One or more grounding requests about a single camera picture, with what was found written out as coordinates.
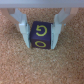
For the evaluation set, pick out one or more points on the purple block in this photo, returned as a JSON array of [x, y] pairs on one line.
[[41, 35]]

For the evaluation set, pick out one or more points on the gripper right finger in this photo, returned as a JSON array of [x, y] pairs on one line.
[[60, 23]]

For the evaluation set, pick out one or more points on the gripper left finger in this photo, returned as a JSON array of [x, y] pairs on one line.
[[22, 27]]

